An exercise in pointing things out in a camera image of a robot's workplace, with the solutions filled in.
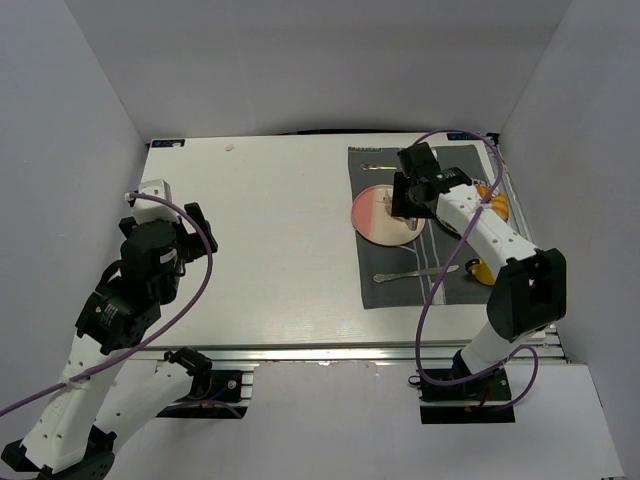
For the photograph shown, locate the metal tongs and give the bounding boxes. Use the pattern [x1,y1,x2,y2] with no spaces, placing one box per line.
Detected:
[401,217,424,231]

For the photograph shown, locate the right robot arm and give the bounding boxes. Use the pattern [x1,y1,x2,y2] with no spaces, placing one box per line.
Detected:
[392,143,567,387]

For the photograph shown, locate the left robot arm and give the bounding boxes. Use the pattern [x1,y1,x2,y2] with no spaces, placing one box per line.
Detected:
[1,193,218,479]

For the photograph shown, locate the striped bread roll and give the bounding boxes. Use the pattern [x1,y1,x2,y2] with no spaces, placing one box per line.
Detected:
[474,183,510,222]

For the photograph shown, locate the small silver spoon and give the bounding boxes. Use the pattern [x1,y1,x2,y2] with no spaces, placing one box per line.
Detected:
[360,163,399,171]

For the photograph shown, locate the pink and cream plate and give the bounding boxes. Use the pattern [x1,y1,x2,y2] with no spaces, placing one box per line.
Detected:
[351,184,426,247]

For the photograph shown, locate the right blue corner label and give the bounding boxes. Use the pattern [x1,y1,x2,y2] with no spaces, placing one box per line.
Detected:
[446,132,480,141]

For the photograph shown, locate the blue corner label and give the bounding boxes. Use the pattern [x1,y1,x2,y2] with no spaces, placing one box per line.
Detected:
[446,132,480,141]
[150,139,186,148]

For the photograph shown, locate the blue patterned plate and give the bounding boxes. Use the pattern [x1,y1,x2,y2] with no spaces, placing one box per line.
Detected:
[436,217,460,237]

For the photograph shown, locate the left blue corner label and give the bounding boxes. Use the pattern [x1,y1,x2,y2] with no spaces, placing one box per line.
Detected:
[150,139,186,148]

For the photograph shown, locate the grey striped placemat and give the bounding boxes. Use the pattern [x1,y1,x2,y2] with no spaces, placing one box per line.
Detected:
[348,144,493,309]

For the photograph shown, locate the silver table knife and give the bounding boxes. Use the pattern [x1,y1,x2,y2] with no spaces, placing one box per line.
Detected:
[372,264,459,284]

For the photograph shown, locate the yellow mug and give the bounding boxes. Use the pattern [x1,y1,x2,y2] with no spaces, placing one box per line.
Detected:
[465,258,495,286]

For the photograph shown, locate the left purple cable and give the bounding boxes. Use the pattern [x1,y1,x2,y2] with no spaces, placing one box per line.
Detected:
[0,192,215,419]

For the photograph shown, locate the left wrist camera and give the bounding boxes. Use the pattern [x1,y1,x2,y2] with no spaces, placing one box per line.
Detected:
[125,179,180,225]

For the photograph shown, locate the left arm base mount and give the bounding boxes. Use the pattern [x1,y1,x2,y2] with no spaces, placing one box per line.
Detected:
[157,369,253,420]

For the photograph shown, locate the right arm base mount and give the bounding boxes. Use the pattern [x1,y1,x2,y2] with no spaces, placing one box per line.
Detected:
[408,370,515,425]

